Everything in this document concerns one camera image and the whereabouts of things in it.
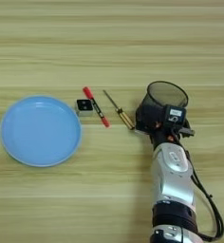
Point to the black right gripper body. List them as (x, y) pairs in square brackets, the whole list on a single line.
[(159, 136)]

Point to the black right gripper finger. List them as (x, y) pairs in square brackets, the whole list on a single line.
[(140, 131), (187, 132)]

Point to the black mesh pen cup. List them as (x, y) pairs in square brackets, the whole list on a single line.
[(155, 95)]

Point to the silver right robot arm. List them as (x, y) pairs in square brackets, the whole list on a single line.
[(172, 183)]

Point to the small black white square box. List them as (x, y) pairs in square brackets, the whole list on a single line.
[(84, 106)]

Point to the blue round plate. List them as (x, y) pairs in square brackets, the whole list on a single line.
[(38, 133)]

